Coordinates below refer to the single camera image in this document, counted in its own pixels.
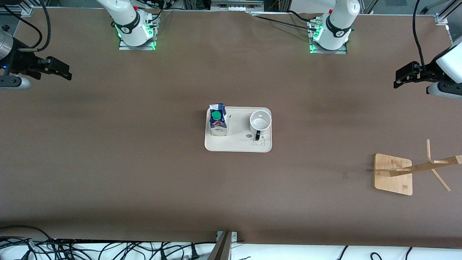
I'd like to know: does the white cup black handle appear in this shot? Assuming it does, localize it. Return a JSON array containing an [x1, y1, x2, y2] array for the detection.
[[249, 110, 272, 142]]

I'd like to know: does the blue milk carton green cap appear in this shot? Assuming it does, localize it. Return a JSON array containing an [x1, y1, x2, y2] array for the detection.
[[209, 103, 230, 137]]

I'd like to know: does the white rabbit print tray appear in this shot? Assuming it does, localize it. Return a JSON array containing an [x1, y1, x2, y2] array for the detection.
[[204, 106, 272, 153]]

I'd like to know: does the wooden mug stand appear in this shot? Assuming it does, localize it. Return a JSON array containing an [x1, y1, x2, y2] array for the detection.
[[374, 139, 462, 196]]

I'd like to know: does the grey metal box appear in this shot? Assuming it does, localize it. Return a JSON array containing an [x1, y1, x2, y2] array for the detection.
[[211, 0, 264, 12]]

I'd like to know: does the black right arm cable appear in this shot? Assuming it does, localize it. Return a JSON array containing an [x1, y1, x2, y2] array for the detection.
[[0, 0, 51, 53]]

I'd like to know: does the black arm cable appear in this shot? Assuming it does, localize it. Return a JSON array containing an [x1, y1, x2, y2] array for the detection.
[[0, 0, 51, 53], [412, 0, 439, 78]]

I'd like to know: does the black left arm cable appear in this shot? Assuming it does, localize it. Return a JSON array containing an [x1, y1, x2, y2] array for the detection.
[[412, 0, 439, 78]]

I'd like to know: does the aluminium frame rail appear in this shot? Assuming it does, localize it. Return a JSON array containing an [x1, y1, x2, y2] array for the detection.
[[435, 0, 462, 26], [9, 0, 35, 16]]

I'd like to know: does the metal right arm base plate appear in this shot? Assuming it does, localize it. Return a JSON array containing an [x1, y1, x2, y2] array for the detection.
[[119, 11, 158, 51]]

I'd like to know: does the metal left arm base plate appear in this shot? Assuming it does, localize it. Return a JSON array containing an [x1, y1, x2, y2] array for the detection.
[[308, 18, 348, 55]]

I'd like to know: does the black table cable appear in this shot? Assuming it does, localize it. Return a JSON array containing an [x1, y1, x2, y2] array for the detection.
[[252, 10, 320, 31]]

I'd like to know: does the aluminium bracket post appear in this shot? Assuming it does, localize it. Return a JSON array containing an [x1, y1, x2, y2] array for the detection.
[[207, 231, 239, 260]]

